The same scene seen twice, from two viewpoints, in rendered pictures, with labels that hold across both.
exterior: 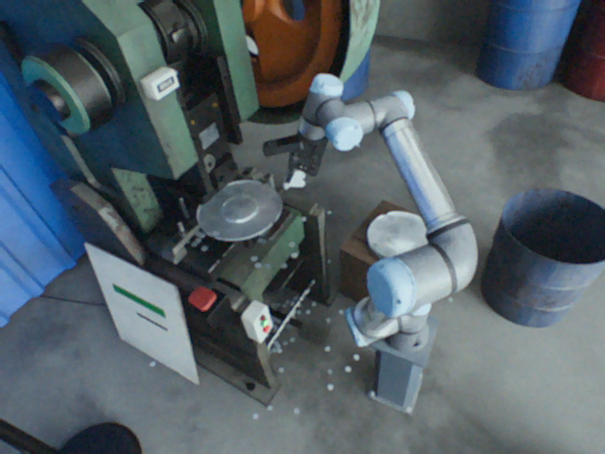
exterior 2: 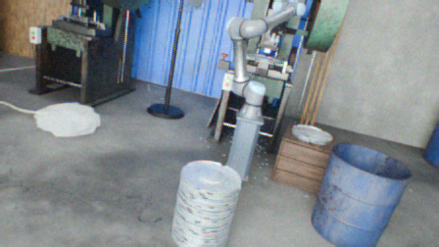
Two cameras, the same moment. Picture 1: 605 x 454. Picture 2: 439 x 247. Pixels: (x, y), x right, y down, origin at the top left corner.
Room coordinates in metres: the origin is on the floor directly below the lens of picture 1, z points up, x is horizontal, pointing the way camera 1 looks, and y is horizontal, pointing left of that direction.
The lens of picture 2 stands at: (-0.53, -2.01, 1.08)
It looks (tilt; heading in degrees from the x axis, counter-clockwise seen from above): 20 degrees down; 61
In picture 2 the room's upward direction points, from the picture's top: 12 degrees clockwise
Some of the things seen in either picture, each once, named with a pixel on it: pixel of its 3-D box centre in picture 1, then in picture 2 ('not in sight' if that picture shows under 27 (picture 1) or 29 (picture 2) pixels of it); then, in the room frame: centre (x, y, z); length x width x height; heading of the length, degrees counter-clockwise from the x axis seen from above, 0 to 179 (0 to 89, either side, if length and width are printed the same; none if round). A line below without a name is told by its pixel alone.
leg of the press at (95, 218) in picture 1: (162, 292); (230, 83); (0.97, 0.58, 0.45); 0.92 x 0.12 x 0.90; 53
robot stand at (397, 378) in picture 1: (399, 361); (243, 145); (0.67, -0.30, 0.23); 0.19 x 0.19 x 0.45; 58
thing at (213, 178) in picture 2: not in sight; (212, 175); (0.14, -0.86, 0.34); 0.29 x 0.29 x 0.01
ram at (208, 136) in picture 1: (200, 140); (272, 26); (1.08, 0.27, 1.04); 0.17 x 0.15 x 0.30; 53
